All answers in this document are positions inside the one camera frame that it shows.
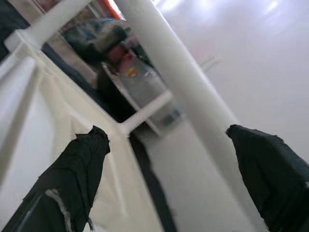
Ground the shiny black bag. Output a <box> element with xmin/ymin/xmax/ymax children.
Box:
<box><xmin>65</xmin><ymin>19</ymin><xmax>131</xmax><ymax>63</ymax></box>

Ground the pink plastic cup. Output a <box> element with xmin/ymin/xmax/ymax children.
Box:
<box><xmin>107</xmin><ymin>44</ymin><xmax>126</xmax><ymax>62</ymax></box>

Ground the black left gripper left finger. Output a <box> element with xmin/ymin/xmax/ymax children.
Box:
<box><xmin>0</xmin><ymin>125</ymin><xmax>111</xmax><ymax>232</ymax></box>

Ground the clear plastic container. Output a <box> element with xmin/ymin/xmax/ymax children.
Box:
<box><xmin>101</xmin><ymin>61</ymin><xmax>186</xmax><ymax>136</ymax></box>

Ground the black tablecloth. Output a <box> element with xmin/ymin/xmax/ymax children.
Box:
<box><xmin>0</xmin><ymin>0</ymin><xmax>178</xmax><ymax>232</ymax></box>

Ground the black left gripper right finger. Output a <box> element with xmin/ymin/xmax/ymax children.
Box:
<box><xmin>225</xmin><ymin>124</ymin><xmax>309</xmax><ymax>232</ymax></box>

